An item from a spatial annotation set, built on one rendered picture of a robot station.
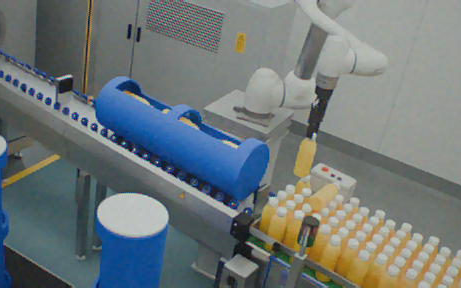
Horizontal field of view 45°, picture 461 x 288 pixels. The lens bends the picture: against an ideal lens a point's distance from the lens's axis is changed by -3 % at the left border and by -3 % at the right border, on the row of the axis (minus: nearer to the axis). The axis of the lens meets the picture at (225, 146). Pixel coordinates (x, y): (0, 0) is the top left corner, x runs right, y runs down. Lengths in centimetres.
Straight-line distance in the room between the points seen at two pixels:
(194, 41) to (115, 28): 74
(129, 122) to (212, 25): 157
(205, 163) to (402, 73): 287
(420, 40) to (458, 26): 33
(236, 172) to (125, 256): 60
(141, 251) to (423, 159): 350
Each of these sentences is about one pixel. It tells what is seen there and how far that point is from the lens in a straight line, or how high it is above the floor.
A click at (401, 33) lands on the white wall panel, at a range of 498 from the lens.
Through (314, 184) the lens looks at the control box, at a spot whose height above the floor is 103.
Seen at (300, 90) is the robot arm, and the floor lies 129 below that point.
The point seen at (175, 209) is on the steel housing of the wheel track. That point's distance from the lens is 276.
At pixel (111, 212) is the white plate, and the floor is 104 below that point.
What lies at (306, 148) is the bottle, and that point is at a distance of 244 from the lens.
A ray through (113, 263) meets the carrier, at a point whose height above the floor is 88.
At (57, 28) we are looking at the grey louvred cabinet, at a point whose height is 75.
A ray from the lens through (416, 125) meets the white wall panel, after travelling 516.
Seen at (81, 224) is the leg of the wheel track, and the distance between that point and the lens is 342.
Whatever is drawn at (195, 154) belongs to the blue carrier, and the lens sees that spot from 253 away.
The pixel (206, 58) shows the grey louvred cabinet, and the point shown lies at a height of 95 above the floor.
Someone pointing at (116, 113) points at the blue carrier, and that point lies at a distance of 280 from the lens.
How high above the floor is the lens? 236
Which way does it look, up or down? 28 degrees down
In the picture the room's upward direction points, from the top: 11 degrees clockwise
